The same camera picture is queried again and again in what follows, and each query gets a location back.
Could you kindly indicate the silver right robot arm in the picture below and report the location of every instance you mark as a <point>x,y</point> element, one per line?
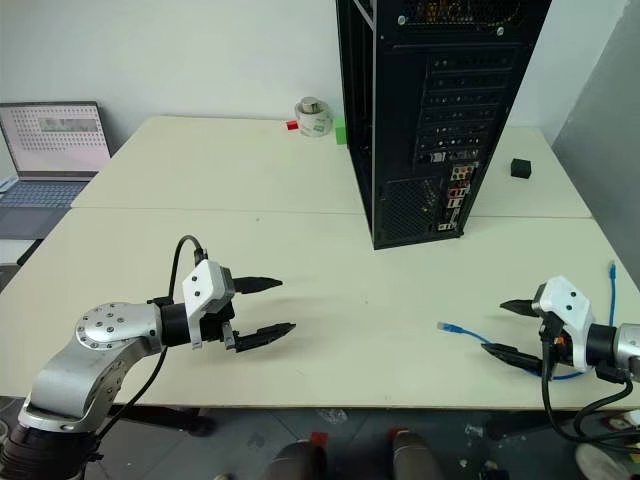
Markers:
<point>627,342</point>

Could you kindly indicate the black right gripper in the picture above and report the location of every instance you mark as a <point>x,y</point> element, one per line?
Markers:
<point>562,350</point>

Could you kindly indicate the green block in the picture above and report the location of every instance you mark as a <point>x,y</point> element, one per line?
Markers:
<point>341,131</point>

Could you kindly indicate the dark rounded shape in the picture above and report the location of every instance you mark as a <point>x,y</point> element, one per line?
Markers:
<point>295,462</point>
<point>416,457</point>

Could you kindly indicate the grey partition panel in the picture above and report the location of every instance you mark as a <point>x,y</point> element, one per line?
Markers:
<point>605,125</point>

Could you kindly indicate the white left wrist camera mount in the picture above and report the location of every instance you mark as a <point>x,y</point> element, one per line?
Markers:
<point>202,287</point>

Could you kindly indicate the grey open laptop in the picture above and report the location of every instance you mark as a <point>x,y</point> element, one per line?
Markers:
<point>50,140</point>

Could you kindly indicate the small black cube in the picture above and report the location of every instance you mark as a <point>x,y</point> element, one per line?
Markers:
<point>520,168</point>

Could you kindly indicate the white shoe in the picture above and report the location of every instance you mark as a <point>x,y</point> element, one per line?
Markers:
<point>602,462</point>

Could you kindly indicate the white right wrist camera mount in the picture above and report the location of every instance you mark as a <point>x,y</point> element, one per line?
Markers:
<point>570,305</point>

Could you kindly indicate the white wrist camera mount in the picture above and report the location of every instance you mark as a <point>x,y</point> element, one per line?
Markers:
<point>202,287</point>
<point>570,305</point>

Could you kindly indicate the white label tape roll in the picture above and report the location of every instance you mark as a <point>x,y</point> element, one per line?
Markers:
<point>315,120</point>

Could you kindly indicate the black computer tower case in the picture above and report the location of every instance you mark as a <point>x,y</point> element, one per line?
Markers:
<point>400,125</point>

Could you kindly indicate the black table base foot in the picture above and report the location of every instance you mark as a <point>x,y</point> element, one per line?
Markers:
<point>165,417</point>

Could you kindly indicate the small red block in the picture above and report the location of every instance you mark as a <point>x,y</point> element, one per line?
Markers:
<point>292,126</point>

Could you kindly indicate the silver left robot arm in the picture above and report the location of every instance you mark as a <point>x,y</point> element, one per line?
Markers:
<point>60,370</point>

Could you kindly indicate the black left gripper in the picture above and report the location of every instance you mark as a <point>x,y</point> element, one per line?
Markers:
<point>215,325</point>

